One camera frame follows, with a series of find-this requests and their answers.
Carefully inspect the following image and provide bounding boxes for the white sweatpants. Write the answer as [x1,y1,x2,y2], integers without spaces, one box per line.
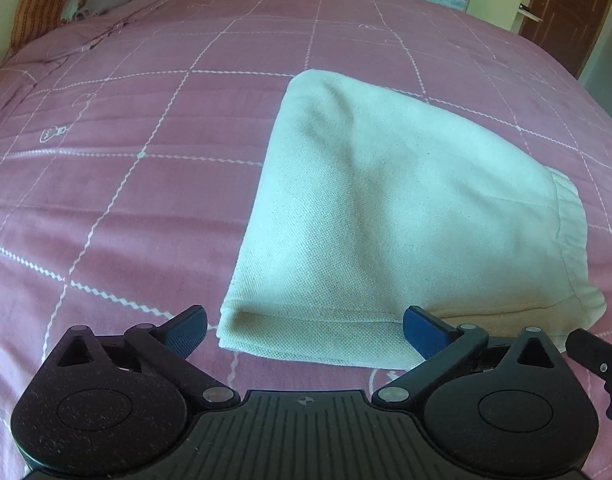
[217,70,606,370]

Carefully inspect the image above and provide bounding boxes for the cream corner shelf unit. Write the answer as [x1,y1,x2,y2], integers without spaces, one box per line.
[518,3,542,23]

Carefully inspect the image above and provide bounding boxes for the brown wooden door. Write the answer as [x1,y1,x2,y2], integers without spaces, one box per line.
[520,0,612,77]

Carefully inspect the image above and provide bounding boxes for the orange striped cushion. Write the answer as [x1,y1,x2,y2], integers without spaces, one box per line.
[9,0,66,54]

